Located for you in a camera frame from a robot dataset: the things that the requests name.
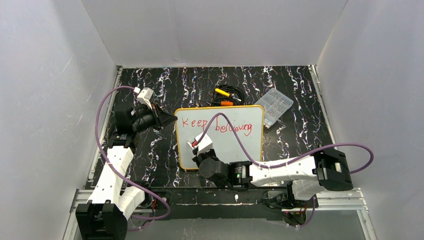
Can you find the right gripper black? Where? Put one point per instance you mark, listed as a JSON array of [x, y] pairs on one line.
[[198, 151]]

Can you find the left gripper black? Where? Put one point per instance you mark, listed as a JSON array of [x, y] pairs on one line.
[[157, 116]]

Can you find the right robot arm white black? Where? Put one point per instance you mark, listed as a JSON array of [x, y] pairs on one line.
[[322, 170]]

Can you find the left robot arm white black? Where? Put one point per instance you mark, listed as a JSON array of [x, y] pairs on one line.
[[106, 213]]

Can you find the clear plastic screw box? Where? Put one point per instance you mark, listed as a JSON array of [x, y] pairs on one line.
[[275, 104]]

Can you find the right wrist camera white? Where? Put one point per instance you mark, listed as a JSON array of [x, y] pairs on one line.
[[202, 142]]

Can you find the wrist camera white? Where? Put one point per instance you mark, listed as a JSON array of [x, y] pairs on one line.
[[144, 97], [202, 142]]

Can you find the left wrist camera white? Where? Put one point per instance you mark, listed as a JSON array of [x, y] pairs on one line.
[[144, 97]]

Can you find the whiteboard with yellow frame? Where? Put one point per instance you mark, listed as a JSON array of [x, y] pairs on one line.
[[231, 129]]

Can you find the orange handled tool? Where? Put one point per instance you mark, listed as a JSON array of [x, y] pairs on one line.
[[226, 103]]

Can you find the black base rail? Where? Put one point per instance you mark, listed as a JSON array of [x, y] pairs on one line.
[[213, 203]]

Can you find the yellow handled tool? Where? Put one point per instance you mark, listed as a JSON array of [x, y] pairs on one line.
[[222, 92]]

